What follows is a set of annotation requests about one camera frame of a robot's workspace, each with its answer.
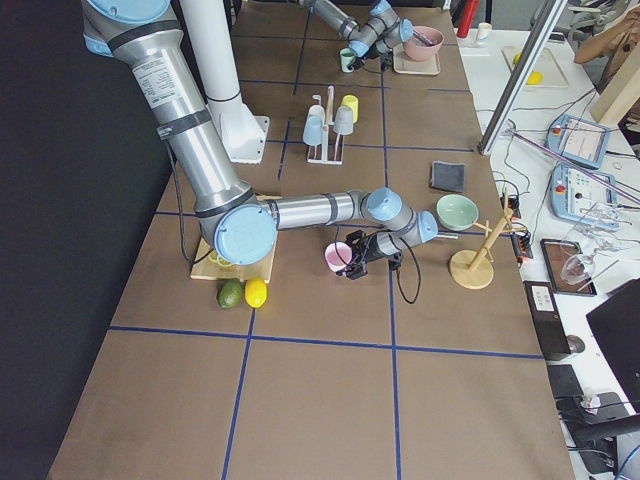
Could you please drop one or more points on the grey cloth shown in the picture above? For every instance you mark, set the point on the grey cloth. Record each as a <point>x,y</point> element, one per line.
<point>447,176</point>

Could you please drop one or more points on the yellow cup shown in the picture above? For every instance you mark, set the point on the yellow cup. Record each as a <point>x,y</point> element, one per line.
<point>352,102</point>

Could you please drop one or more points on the green bowl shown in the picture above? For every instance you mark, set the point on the green bowl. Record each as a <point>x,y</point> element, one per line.
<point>456,212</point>

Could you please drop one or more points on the teach pendant upper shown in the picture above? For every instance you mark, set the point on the teach pendant upper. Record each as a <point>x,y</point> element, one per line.
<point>581,141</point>

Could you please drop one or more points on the grey cup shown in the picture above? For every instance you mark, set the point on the grey cup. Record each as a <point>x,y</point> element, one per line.
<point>343,122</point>

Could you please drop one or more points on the lemon slice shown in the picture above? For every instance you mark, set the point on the lemon slice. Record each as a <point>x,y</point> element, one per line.
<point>217,259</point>

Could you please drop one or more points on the white wire cup rack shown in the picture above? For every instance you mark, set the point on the white wire cup rack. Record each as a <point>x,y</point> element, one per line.
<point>326,153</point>

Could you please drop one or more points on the teach pendant lower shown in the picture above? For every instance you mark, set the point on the teach pendant lower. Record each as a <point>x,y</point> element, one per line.
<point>574,192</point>

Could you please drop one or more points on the small paper cup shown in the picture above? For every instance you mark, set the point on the small paper cup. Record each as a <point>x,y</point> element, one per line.
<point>483,31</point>

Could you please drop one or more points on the white cup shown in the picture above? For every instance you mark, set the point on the white cup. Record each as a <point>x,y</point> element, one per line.
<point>318,111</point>

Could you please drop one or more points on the aluminium frame post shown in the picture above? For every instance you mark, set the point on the aluminium frame post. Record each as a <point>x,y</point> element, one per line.
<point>549,14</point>

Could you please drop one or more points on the wooden mug tree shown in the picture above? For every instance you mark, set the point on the wooden mug tree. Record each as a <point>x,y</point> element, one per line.
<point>474,269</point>

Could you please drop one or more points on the pink bowl with ice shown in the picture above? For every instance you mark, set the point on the pink bowl with ice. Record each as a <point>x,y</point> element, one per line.
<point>419,52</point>

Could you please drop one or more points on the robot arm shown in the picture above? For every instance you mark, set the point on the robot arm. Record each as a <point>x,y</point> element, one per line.
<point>184,65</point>
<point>375,38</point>

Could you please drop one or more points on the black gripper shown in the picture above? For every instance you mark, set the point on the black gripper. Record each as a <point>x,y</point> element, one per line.
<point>368,250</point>
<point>363,59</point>

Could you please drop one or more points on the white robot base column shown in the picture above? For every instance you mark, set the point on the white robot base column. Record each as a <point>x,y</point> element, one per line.
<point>242,133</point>

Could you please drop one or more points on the beige plastic tray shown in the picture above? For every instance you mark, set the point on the beige plastic tray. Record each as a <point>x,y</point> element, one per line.
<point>402,64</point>

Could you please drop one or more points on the avocado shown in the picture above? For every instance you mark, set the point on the avocado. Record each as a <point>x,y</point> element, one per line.
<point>230,294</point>

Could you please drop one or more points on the pink cup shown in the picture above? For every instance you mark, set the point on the pink cup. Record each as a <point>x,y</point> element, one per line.
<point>337,256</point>

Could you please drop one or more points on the teach pendant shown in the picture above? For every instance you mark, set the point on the teach pendant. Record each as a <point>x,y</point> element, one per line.
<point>574,192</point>
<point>581,141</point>

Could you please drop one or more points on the white side tray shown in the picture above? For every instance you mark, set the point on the white side tray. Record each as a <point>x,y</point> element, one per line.
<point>546,63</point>

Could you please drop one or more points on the lemon on side tray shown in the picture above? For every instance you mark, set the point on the lemon on side tray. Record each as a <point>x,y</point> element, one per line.
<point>535,78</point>

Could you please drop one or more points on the wine glass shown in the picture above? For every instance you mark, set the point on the wine glass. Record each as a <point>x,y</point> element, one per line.
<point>595,232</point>

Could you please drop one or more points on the mint green cup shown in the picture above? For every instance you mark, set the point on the mint green cup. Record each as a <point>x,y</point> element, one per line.
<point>347,60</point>

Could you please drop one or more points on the red bottle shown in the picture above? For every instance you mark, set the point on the red bottle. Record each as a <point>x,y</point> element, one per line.
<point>468,13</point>

